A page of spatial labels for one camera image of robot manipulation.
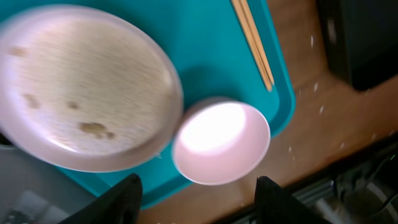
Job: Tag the grey dishwasher rack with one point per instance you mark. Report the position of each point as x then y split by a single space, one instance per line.
33 191

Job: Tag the wooden chopstick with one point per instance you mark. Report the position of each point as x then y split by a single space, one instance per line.
257 39
251 43

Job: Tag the large white dirty plate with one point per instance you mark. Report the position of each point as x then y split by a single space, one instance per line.
85 90

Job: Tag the left wooden chopstick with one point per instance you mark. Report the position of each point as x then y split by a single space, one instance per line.
251 43

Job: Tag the right wooden chopstick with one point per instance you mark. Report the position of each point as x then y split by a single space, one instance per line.
257 39

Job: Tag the teal plastic tray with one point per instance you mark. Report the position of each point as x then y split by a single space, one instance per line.
205 42

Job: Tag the black tray bin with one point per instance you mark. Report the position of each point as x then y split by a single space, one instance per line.
360 39

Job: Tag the small pink bowl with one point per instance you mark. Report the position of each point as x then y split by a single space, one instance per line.
220 141

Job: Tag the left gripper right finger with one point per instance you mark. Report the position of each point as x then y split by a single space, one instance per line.
274 205

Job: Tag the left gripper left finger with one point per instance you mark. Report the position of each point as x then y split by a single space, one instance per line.
119 205

